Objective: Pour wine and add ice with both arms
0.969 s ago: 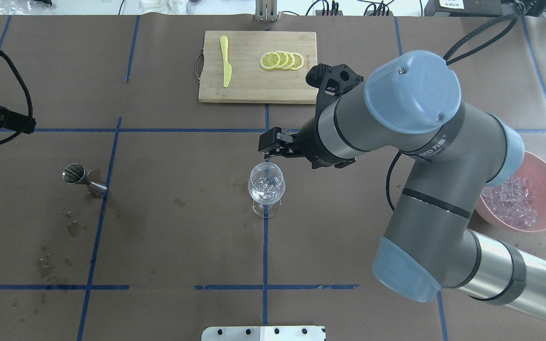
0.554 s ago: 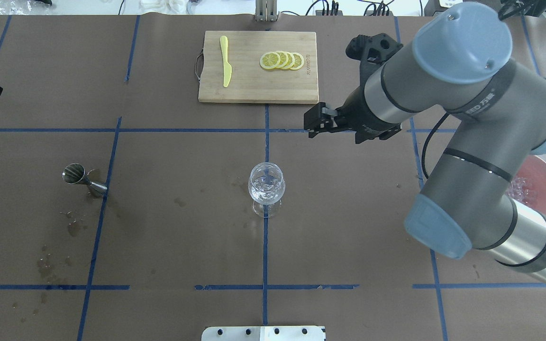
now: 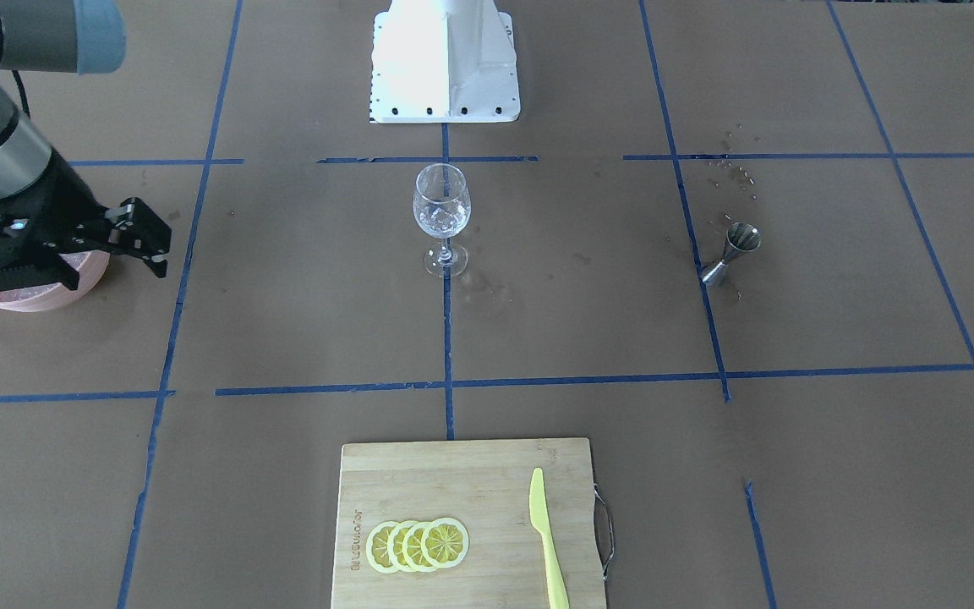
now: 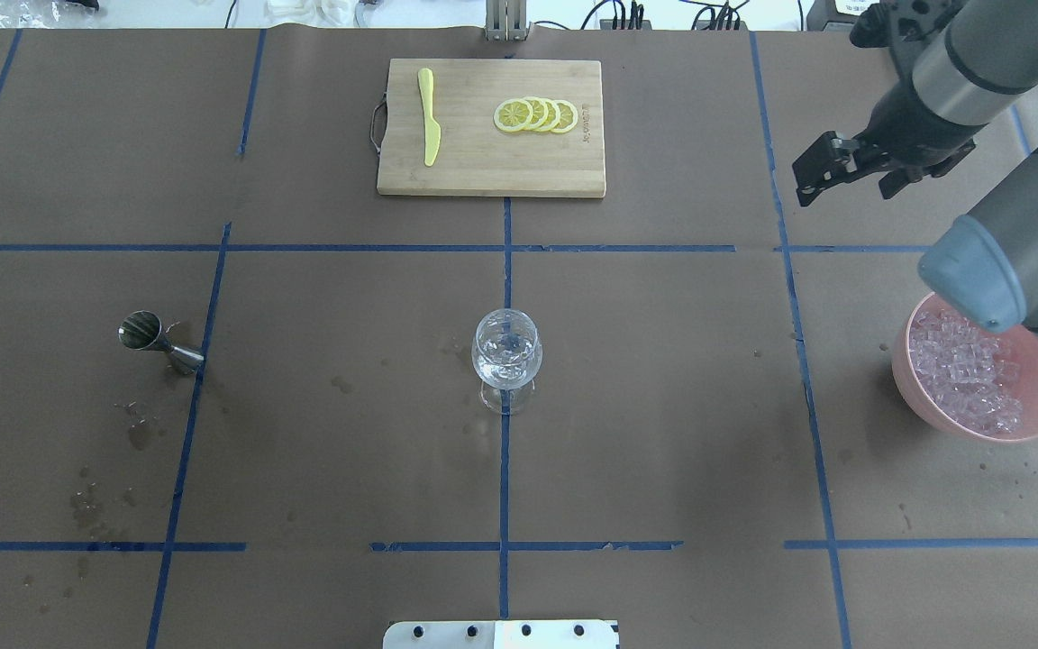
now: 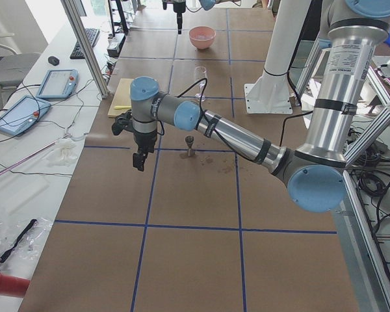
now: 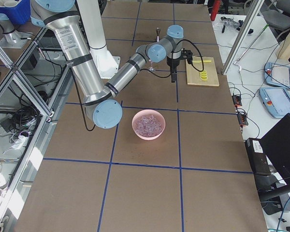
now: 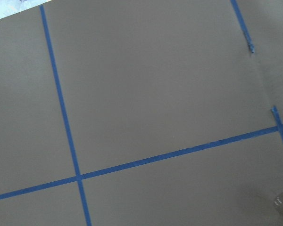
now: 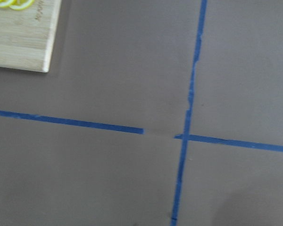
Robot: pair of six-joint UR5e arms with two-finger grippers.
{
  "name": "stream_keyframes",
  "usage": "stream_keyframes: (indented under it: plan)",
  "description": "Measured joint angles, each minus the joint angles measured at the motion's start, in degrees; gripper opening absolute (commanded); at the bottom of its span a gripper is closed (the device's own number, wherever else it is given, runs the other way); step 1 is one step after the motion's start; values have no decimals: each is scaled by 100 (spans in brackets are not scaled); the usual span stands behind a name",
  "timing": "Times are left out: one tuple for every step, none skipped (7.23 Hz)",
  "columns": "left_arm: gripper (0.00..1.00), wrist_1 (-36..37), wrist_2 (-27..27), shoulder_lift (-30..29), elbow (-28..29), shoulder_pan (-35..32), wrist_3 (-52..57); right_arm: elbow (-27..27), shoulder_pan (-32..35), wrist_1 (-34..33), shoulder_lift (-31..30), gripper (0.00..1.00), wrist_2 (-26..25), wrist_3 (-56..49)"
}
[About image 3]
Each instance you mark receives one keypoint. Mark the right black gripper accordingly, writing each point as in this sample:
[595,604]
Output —
[67,205]

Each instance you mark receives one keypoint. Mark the steel jigger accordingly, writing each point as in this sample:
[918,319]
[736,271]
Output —
[740,239]

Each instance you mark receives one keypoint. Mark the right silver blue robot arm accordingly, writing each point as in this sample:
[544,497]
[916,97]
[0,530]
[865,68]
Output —
[73,37]

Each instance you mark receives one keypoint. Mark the clear wine glass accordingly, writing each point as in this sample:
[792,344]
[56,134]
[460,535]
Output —
[442,209]

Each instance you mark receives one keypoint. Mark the lemon slice stack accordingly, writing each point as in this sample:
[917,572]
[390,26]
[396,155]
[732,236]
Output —
[417,546]

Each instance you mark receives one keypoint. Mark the wooden cutting board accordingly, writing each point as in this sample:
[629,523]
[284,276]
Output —
[484,484]

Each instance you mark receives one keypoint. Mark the yellow plastic knife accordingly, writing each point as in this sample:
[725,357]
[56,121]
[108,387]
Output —
[539,518]

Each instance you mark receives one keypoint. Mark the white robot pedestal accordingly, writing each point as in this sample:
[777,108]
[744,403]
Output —
[444,62]

